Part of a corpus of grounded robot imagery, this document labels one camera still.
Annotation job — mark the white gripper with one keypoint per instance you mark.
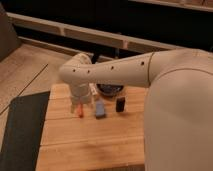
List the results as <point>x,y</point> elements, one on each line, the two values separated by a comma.
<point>80,94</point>

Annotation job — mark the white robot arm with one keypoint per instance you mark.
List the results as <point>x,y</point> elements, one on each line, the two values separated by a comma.
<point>178,109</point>

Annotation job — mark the blue rectangular block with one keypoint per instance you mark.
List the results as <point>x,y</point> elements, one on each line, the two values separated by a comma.
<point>100,109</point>

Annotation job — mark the dark round bowl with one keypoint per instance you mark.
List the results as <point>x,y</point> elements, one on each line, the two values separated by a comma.
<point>109,90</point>

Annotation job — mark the black floor mat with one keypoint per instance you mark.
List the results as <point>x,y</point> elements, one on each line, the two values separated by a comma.
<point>23,132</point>

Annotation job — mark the white wooden railing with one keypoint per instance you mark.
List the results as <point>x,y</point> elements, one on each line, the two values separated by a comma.
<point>90,35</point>

